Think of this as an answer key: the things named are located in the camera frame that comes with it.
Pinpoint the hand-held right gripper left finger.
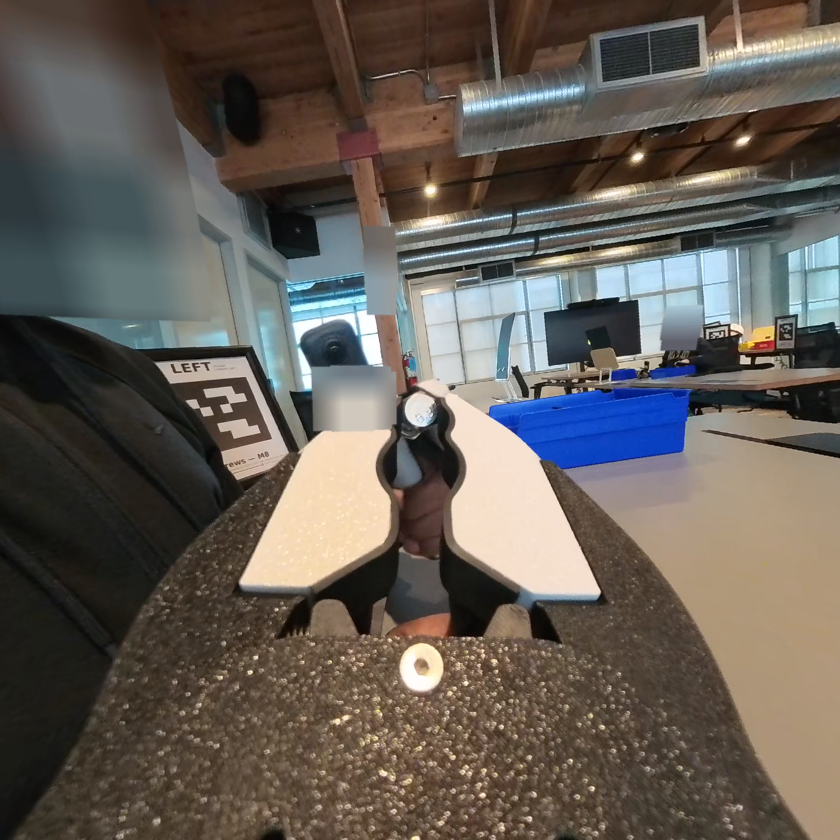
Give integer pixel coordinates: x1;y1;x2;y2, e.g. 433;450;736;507
239;389;410;602

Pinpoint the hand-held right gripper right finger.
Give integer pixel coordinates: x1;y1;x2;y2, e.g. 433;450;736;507
434;389;602;607

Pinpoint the metal bolt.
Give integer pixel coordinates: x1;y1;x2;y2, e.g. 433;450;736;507
398;390;445;489

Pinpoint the person's left hand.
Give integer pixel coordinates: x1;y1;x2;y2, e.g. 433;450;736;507
398;476;454;559

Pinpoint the large blue plastic bin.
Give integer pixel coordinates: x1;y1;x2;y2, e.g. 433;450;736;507
489;389;691;471

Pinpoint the framed black white poster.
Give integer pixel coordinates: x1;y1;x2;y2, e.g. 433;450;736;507
142;346;299;489

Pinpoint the clear tilted panel stand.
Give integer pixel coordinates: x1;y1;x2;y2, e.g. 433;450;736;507
493;313;519;382

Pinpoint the large black monitor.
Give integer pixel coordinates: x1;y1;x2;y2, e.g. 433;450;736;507
544;298;643;367

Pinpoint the long wooden desk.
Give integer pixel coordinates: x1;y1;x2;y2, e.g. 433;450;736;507
532;365;840;421

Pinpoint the person's black jacket torso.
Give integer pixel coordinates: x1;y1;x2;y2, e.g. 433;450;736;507
0;315;244;828

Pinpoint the wooden support post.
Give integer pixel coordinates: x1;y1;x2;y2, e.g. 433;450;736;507
335;125;408;392

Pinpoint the black round wall speaker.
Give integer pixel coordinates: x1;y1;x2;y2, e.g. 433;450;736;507
221;73;261;145

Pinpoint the long silver ceiling duct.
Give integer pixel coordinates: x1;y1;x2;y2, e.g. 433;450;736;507
392;164;840;277

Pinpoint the silver spiral air duct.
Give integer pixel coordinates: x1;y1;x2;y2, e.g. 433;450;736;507
453;24;840;158

